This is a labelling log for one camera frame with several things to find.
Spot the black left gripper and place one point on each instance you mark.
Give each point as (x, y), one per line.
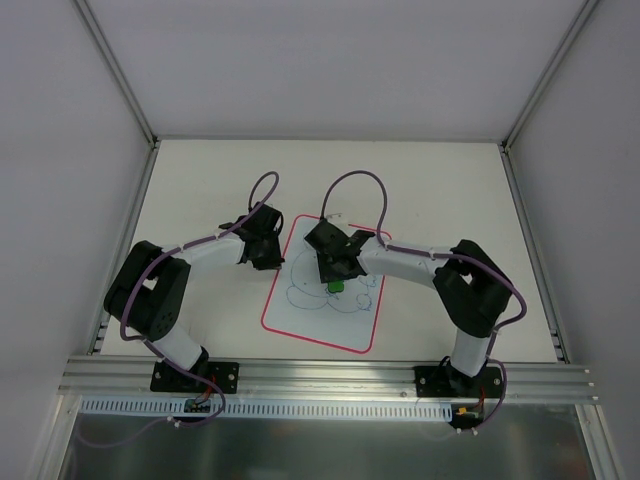
(267, 255)

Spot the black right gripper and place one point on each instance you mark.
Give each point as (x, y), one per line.
(338, 270)

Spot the green whiteboard eraser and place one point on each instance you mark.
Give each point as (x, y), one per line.
(335, 287)

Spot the pink framed whiteboard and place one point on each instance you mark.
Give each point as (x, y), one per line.
(301, 307)

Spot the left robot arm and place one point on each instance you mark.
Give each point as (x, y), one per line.
(147, 293)

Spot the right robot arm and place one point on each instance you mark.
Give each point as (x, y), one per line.
(473, 291)

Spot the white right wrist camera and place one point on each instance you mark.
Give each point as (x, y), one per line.
(338, 219)

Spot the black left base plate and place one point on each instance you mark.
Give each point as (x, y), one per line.
(165, 379)

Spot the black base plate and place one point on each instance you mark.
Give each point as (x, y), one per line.
(165, 379)
(444, 381)

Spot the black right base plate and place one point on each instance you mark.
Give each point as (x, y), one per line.
(444, 381)

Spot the aluminium mounting rail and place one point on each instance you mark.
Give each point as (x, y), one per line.
(525, 383)

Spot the white slotted cable duct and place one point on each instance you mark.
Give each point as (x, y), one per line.
(410, 410)

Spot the left aluminium frame post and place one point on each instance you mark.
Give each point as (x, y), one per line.
(98, 37)

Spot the aluminium frame post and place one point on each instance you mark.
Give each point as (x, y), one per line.
(98, 37)
(575, 28)

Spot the right aluminium frame post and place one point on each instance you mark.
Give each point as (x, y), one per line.
(575, 28)

